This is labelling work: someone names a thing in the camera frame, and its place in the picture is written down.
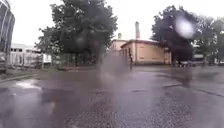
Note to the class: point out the large dark green tree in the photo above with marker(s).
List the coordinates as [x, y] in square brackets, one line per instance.
[83, 26]

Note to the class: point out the metal fence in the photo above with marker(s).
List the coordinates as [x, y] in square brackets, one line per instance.
[66, 60]

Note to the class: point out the yellow building with chimneys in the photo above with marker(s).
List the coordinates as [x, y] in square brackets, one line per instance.
[146, 51]

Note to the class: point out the white low building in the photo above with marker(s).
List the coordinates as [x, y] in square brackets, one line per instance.
[23, 55]

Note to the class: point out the group of trees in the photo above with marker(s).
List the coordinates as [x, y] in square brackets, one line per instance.
[180, 36]

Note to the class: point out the puddle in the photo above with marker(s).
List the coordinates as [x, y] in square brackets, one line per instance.
[26, 84]

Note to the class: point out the grey asphalt road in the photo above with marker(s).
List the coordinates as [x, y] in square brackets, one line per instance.
[133, 100]

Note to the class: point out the round glass building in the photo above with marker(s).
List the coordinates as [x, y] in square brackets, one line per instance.
[5, 30]

